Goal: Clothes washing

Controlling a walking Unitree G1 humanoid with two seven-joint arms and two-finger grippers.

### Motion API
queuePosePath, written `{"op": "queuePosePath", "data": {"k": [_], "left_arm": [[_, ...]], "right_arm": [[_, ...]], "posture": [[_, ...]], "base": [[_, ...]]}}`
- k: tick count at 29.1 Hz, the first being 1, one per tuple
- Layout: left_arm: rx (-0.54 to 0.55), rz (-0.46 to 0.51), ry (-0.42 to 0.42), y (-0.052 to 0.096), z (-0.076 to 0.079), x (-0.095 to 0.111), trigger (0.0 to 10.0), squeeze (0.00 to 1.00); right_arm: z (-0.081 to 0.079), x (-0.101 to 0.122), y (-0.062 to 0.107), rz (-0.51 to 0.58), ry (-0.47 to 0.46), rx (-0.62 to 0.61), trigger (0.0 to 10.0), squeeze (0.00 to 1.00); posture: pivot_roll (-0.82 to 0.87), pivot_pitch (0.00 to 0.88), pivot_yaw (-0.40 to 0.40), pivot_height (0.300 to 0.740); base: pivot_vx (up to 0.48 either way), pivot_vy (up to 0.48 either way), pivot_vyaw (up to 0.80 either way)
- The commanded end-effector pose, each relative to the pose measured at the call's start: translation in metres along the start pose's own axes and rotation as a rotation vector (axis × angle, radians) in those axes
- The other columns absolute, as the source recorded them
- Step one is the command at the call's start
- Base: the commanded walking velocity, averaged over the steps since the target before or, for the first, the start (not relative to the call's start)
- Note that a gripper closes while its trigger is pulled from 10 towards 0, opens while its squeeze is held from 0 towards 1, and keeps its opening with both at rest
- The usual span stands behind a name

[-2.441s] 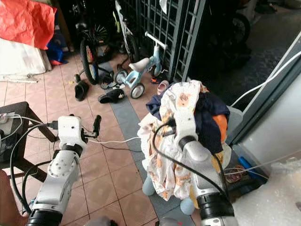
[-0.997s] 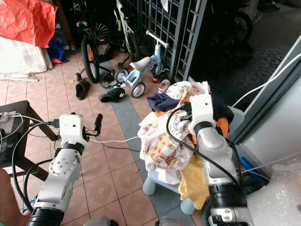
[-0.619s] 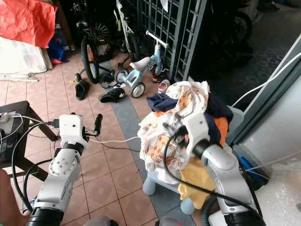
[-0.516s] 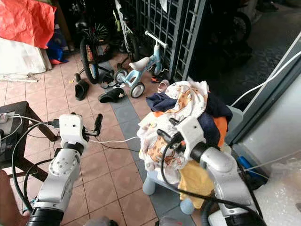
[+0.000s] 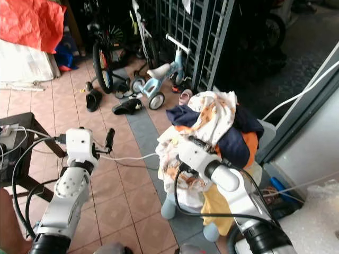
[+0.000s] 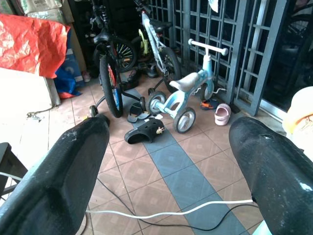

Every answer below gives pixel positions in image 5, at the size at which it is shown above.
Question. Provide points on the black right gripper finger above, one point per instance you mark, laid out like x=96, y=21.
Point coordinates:
x=198, y=143

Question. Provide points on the white patterned cloth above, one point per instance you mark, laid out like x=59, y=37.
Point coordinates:
x=217, y=112

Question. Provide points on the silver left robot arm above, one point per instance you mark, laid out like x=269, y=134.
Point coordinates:
x=66, y=196

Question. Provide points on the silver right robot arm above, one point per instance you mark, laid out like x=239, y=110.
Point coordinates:
x=249, y=203

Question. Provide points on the grey washing machine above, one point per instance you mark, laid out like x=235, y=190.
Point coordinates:
x=307, y=143

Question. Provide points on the long black sandal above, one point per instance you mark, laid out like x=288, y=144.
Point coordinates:
x=127, y=107

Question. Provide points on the navy blue garment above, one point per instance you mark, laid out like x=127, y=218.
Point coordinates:
x=238, y=140

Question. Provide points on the light blue plastic stool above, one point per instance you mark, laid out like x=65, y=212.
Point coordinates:
x=170, y=206

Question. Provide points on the small black sandal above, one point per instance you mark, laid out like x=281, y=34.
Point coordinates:
x=94, y=99

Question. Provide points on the pink child's shoe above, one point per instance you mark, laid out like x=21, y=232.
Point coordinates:
x=185, y=97

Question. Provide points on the yellow garment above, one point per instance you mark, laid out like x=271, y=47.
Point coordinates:
x=217, y=206

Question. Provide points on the orange garment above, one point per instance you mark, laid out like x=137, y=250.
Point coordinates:
x=250, y=145

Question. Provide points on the light blue balance bike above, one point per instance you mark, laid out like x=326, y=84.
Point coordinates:
x=153, y=86

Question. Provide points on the dark wooden table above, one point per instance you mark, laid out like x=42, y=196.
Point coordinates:
x=34, y=123

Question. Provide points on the black children's bicycle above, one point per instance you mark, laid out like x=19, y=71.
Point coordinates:
x=101, y=66

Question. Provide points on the white power strip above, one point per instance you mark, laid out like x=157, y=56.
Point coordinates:
x=9, y=129

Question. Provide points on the blue bag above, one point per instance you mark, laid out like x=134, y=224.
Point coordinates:
x=64, y=55

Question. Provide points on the white bicycle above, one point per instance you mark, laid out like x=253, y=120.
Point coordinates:
x=145, y=37

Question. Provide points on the dark metal grille gate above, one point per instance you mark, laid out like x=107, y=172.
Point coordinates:
x=206, y=32

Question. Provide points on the white covered mattress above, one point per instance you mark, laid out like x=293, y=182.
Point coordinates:
x=24, y=64

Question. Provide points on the person's bare leg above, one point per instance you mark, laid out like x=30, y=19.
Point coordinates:
x=10, y=222

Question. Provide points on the red crumpled cloth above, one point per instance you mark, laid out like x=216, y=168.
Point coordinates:
x=32, y=21

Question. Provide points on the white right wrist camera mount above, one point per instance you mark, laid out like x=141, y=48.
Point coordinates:
x=198, y=157

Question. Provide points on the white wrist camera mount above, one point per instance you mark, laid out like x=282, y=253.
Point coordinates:
x=198, y=157
x=80, y=144

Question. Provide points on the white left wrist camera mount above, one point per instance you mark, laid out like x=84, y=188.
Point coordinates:
x=80, y=144

